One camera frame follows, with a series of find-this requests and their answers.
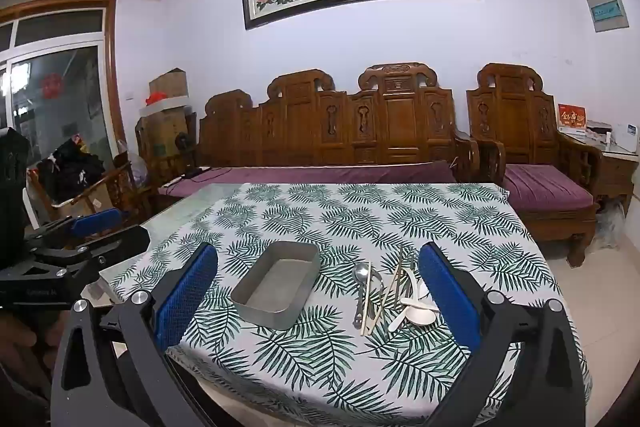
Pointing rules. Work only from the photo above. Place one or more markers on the large metal spoon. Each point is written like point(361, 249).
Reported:
point(361, 274)

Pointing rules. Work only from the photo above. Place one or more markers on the wooden framed glass door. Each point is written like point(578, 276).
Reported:
point(110, 57)

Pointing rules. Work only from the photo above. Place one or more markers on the wooden chair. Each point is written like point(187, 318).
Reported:
point(115, 187)

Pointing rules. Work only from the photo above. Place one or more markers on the clear plastic bag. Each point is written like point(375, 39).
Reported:
point(612, 227)

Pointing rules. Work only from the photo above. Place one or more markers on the person's left hand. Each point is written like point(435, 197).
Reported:
point(20, 347)

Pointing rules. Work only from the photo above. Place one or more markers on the red gift box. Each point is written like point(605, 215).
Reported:
point(570, 117)

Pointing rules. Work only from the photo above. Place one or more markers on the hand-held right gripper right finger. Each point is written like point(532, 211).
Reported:
point(450, 302)

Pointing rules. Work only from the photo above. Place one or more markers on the carved wooden sofa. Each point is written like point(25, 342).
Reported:
point(400, 117)

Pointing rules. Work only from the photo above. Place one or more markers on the wooden side table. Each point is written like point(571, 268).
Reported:
point(612, 177)

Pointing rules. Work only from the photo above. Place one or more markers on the green leaf print tablecloth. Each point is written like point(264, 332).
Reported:
point(350, 217)

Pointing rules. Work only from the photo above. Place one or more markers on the white box with blue label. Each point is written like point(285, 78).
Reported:
point(625, 137)

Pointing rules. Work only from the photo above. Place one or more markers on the carved wooden armchair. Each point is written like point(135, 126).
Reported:
point(510, 117)

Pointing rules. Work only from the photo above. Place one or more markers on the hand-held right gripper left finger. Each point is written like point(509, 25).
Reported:
point(187, 292)

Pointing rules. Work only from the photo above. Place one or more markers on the purple armchair cushion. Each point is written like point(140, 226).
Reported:
point(542, 187)

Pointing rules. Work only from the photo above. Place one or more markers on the red plastic bag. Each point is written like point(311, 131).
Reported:
point(156, 98)

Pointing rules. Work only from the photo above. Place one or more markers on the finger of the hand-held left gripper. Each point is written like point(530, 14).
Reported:
point(97, 223)
point(115, 247)

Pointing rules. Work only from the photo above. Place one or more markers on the small cardboard box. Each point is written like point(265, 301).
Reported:
point(170, 84)

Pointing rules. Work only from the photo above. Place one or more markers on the rectangular metal tray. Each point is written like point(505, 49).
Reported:
point(277, 277)

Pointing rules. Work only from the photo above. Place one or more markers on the pile of dark clothes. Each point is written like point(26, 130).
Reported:
point(75, 172)

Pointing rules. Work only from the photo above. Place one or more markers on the black power strip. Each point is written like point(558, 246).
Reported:
point(196, 173)

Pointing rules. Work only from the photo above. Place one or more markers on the grey wall panel box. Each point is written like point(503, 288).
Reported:
point(607, 12)

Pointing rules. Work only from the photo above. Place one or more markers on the red paper decoration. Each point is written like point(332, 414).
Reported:
point(52, 86)

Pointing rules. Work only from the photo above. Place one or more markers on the brown chopstick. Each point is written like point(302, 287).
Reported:
point(400, 277)

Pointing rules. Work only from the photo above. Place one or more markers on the purple sofa cushion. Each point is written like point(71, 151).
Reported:
point(310, 174)

